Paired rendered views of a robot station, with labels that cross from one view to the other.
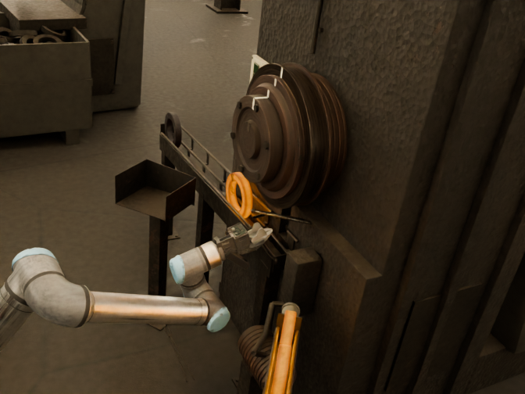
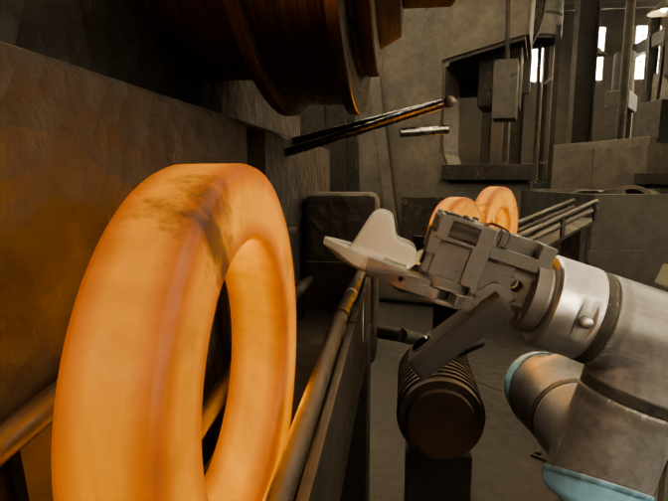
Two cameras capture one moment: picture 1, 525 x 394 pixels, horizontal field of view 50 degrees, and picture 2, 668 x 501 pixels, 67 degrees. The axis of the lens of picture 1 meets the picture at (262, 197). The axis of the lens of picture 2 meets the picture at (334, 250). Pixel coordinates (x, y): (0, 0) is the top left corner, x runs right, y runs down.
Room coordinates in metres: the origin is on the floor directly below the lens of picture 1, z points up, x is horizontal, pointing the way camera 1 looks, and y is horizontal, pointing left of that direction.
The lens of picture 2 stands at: (2.06, 0.27, 0.82)
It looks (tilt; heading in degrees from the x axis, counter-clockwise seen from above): 8 degrees down; 218
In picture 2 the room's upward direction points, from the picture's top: straight up
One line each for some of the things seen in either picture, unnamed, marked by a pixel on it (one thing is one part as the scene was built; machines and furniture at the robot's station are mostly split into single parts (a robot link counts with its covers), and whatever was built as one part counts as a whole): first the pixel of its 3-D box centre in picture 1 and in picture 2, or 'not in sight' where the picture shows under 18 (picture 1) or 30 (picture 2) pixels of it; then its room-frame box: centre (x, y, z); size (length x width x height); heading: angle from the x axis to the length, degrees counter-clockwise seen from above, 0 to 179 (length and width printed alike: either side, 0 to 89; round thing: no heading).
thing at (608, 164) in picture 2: not in sight; (614, 208); (-2.78, -0.50, 0.55); 1.10 x 0.53 x 1.10; 50
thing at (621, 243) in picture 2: not in sight; (627, 255); (-1.08, -0.15, 0.39); 1.03 x 0.83 x 0.77; 135
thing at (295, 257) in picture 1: (300, 283); (340, 275); (1.49, -0.17, 0.68); 0.11 x 0.08 x 0.24; 120
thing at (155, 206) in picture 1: (154, 247); not in sight; (2.01, 0.45, 0.36); 0.26 x 0.20 x 0.72; 65
